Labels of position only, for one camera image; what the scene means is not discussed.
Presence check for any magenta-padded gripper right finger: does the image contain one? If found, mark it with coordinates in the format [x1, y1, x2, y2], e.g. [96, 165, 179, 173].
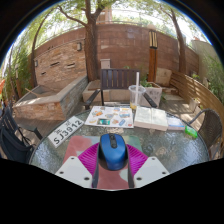
[125, 143, 170, 189]

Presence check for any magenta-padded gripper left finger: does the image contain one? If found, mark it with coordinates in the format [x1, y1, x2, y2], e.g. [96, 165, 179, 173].
[54, 142, 102, 189]

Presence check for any blue computer mouse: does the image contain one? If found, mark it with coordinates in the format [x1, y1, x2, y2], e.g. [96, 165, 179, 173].
[98, 133, 128, 172]

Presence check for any white license plate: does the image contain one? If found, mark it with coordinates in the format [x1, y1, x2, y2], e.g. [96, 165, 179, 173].
[47, 115, 85, 148]

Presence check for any thick open white book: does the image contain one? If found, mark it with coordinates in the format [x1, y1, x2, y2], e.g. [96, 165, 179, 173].
[133, 105, 169, 132]

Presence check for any small blue white booklet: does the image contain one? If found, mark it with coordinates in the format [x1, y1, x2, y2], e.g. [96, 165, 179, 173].
[166, 116, 186, 131]

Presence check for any illustrated picture sheet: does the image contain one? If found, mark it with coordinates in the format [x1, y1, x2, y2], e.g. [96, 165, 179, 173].
[84, 105, 135, 129]

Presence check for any black chair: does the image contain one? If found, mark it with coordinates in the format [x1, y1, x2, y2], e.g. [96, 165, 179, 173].
[0, 106, 44, 164]

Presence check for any stone raised bed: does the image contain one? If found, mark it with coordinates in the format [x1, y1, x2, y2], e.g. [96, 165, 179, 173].
[12, 75, 89, 122]

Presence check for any clear plastic cup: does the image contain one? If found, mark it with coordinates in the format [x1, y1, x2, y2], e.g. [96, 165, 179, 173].
[128, 84, 147, 111]

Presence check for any white planter box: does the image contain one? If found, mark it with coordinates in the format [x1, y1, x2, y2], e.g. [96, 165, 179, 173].
[139, 82, 163, 108]

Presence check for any wooden slat fence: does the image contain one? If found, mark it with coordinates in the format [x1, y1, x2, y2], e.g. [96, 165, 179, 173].
[169, 69, 224, 134]

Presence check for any white drinking straw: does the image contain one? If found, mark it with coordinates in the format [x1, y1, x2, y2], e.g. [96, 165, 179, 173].
[134, 71, 140, 106]

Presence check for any beige stone slab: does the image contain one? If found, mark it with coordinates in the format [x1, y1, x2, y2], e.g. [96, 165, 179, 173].
[155, 67, 173, 87]

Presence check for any dark wooden bench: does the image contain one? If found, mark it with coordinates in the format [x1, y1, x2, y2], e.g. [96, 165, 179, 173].
[83, 68, 158, 110]

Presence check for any grey utility box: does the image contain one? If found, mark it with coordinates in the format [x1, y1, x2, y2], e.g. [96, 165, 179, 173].
[100, 58, 111, 70]

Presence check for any leaning tree trunk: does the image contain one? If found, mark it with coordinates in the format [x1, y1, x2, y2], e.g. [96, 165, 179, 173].
[29, 16, 51, 88]

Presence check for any forked tree trunk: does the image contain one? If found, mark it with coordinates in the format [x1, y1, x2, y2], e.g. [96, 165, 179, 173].
[58, 0, 111, 83]

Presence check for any slim tree trunk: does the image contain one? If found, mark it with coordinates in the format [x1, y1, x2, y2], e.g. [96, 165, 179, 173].
[166, 8, 188, 74]

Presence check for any wooden lamp post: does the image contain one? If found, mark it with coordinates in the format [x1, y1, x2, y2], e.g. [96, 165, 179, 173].
[147, 29, 159, 83]

